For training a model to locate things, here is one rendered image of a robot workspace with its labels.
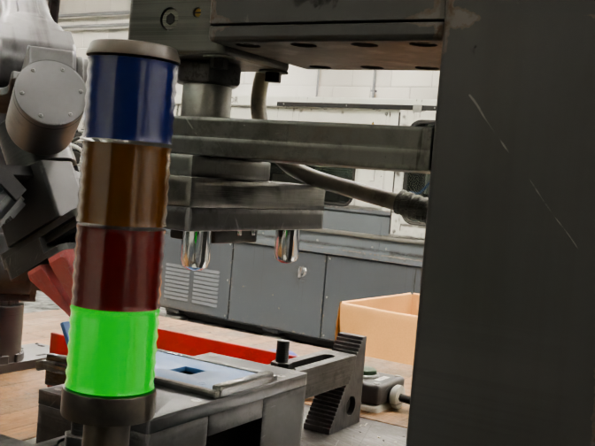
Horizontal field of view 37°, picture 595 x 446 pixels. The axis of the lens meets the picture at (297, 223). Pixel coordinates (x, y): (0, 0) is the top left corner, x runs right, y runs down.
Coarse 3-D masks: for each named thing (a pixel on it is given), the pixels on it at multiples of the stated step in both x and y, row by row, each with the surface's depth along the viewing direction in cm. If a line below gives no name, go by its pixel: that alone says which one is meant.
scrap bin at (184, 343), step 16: (160, 336) 102; (176, 336) 101; (192, 336) 99; (64, 352) 94; (192, 352) 99; (208, 352) 98; (224, 352) 97; (240, 352) 96; (256, 352) 95; (272, 352) 94
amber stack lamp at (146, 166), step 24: (96, 144) 36; (120, 144) 36; (96, 168) 36; (120, 168) 36; (144, 168) 36; (168, 168) 38; (96, 192) 36; (120, 192) 36; (144, 192) 36; (96, 216) 36; (120, 216) 36; (144, 216) 36
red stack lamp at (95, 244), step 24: (96, 240) 36; (120, 240) 36; (144, 240) 37; (96, 264) 36; (120, 264) 36; (144, 264) 37; (72, 288) 37; (96, 288) 36; (120, 288) 36; (144, 288) 37
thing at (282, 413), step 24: (48, 408) 61; (240, 408) 66; (264, 408) 68; (288, 408) 72; (48, 432) 61; (168, 432) 58; (192, 432) 61; (216, 432) 63; (240, 432) 69; (264, 432) 69; (288, 432) 72
